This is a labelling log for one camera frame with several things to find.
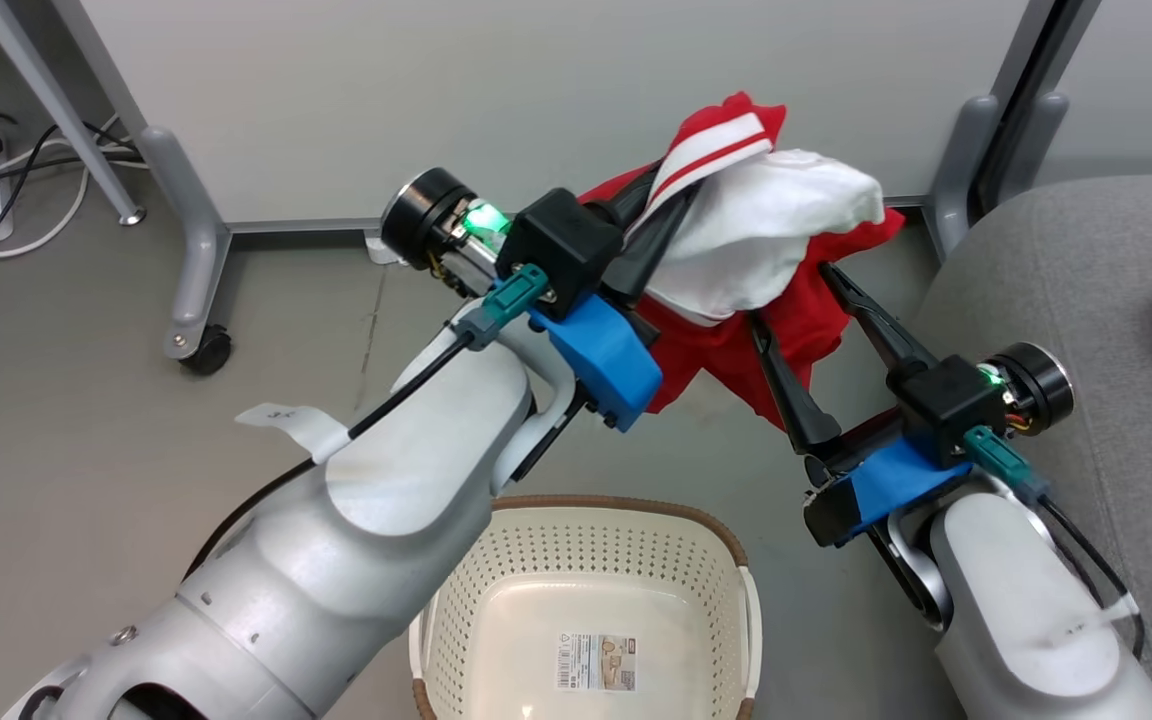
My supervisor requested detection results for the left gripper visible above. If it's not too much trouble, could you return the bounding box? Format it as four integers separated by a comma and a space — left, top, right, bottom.
381, 160, 707, 307

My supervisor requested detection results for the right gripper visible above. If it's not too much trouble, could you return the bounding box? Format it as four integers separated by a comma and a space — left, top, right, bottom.
748, 262, 1075, 456

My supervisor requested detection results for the red and white jersey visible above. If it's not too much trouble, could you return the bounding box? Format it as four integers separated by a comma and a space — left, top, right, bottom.
576, 92, 907, 431

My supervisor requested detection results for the grey fabric sofa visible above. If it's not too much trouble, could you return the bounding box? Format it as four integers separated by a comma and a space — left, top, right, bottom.
911, 175, 1152, 720

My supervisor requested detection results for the white partition panel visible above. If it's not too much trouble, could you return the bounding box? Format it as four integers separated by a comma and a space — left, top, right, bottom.
51, 0, 1057, 236
1036, 0, 1152, 191

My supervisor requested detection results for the grey partition foot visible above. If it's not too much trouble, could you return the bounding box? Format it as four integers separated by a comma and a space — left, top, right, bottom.
139, 125, 234, 361
996, 92, 1072, 206
926, 95, 1002, 261

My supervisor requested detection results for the cream perforated laundry basket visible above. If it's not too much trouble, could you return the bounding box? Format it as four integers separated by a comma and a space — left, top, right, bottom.
408, 493, 765, 720

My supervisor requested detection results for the paper label sticker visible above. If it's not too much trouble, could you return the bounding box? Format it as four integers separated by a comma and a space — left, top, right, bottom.
556, 632, 639, 691

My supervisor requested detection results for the black caster wheel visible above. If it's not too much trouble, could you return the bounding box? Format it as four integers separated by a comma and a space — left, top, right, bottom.
179, 325, 234, 378

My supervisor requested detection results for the grey metal table leg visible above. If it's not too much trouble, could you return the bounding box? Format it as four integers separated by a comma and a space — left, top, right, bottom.
0, 0, 147, 226

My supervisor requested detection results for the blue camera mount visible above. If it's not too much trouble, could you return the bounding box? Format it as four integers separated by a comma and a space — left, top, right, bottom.
526, 292, 664, 433
841, 435, 977, 546

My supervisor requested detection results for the teal cable connector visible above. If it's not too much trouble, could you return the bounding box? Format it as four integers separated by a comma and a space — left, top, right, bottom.
964, 425, 1049, 501
454, 263, 549, 351

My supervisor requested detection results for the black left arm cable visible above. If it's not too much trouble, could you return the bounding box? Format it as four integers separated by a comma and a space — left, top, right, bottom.
181, 330, 477, 581

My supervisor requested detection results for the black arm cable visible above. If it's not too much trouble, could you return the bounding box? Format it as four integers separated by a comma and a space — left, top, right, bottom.
181, 330, 477, 581
1036, 495, 1147, 661

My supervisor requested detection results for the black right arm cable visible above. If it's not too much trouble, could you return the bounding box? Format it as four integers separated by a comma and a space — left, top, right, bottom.
1036, 495, 1147, 661

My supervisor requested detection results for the white cable tag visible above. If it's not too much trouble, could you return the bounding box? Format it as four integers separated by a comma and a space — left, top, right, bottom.
234, 402, 352, 466
1056, 592, 1142, 641

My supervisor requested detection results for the white power cable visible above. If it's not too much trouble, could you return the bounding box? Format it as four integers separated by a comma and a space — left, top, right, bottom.
0, 165, 92, 259
0, 118, 149, 173

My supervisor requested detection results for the white power strip with cables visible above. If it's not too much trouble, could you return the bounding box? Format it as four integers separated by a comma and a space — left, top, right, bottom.
0, 120, 142, 283

